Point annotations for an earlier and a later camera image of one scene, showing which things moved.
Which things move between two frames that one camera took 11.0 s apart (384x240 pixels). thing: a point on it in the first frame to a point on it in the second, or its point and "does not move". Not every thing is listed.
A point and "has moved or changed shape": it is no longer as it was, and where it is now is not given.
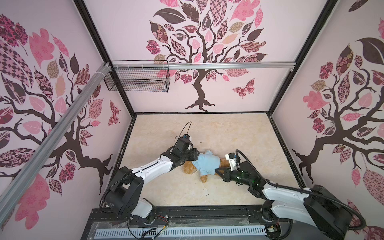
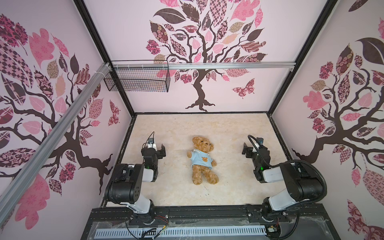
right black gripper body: x=236 y=176 to x=250 y=154
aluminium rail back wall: x=155 y=65 does not move
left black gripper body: x=190 y=155 to x=160 y=153
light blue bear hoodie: x=207 y=162 has moved or changed shape
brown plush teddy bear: x=189 y=168 to x=203 y=145
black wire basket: x=137 y=79 does not move
